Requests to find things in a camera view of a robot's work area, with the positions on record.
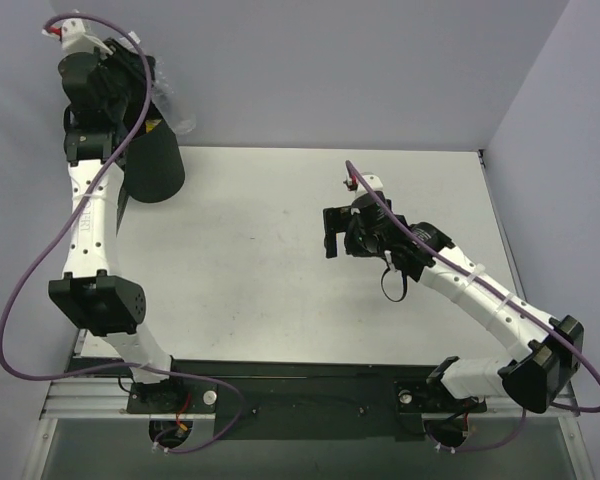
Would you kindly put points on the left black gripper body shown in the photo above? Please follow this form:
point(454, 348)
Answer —
point(131, 70)

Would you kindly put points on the clear water bottle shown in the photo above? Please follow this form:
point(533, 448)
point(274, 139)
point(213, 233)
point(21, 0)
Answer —
point(172, 105)

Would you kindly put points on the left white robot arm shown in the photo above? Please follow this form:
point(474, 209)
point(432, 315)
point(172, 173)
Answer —
point(92, 291)

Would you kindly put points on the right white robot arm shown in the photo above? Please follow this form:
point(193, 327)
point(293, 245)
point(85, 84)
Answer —
point(540, 349)

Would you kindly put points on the black plastic trash bin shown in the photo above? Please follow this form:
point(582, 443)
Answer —
point(154, 170)

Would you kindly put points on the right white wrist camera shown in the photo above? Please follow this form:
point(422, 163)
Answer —
point(358, 183)

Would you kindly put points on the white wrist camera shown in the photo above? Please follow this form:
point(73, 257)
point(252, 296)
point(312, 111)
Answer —
point(358, 183)
point(75, 36)

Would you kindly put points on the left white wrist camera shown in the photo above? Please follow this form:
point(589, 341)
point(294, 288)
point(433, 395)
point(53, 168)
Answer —
point(75, 36)

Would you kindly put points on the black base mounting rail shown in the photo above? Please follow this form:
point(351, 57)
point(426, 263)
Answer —
point(178, 433)

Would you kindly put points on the aluminium frame rail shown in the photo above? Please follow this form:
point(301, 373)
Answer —
point(357, 396)

